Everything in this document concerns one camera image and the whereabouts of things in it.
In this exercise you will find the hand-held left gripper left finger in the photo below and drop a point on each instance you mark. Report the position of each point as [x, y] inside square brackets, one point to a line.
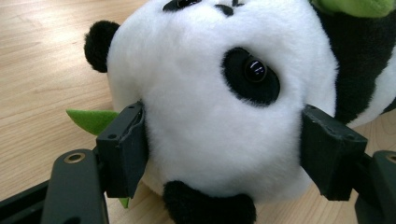
[124, 152]

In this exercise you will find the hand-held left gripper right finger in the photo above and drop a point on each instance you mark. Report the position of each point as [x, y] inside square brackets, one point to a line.
[330, 152]

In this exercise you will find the panda plush toy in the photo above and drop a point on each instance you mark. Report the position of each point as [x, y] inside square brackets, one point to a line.
[218, 124]

